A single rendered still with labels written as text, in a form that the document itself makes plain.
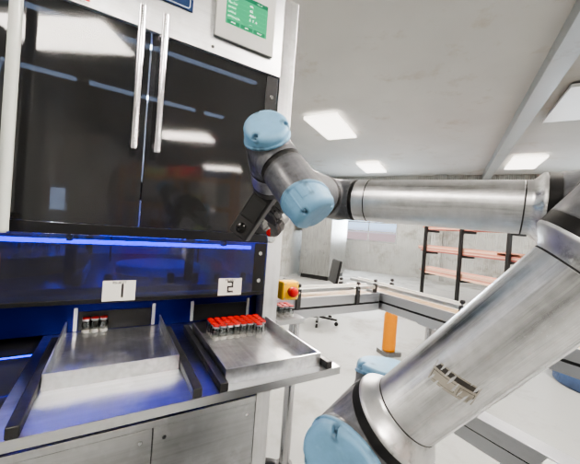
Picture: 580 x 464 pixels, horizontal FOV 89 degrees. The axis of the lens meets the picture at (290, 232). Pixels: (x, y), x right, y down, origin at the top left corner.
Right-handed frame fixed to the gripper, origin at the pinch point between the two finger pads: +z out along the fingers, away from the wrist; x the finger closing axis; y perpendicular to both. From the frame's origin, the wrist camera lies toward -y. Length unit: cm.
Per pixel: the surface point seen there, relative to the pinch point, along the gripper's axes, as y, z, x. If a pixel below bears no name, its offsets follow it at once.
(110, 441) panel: -69, 38, 4
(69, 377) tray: -51, -1, 9
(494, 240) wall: 637, 701, -259
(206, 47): 35, -9, 57
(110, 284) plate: -36.8, 15.6, 29.6
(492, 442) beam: 10, 66, -99
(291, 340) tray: -13.9, 27.8, -19.7
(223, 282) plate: -13.9, 31.4, 10.9
